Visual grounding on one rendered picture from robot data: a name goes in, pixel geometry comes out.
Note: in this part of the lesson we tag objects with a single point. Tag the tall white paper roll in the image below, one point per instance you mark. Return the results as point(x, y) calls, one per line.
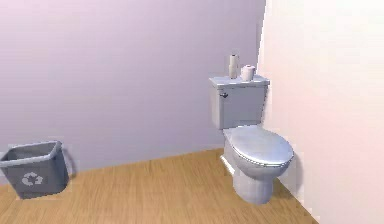
point(234, 66)

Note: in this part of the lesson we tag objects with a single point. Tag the short white paper roll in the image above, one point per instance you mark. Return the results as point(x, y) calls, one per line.
point(247, 72)

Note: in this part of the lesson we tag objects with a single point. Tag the white toilet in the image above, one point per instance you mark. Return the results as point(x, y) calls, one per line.
point(253, 150)

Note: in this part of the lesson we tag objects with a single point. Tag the grey recycling bin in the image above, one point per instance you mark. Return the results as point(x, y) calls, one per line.
point(33, 170)

